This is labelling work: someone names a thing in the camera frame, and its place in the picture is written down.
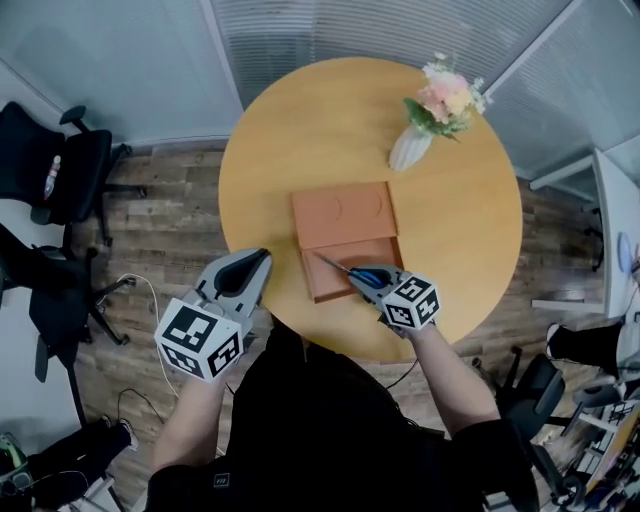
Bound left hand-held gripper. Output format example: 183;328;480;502
153;247;274;385

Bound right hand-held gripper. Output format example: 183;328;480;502
349;264;442;340

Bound blue-handled scissors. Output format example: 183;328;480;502
313;251;390;290

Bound brown wooden box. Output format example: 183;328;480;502
290;180;406;305

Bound person's right forearm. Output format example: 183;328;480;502
403;321;502;442

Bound person's left forearm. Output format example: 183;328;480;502
149;371;237;475

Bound white ribbed vase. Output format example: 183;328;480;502
388;124;434;173

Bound person's black shirt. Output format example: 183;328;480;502
146;319;542;512

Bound black office chair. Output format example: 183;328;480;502
0;223;138;427
493;343;587;507
0;100;149;247

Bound pink flower bouquet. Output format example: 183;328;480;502
402;51;487;144

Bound clear water bottle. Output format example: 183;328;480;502
43;154;63;201

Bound blue plate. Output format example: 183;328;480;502
616;230;637;274

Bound white rectangular desk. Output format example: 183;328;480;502
529;147;640;320

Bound white cable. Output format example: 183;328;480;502
119;273;180;398

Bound black cable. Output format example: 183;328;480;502
381;358;421;392

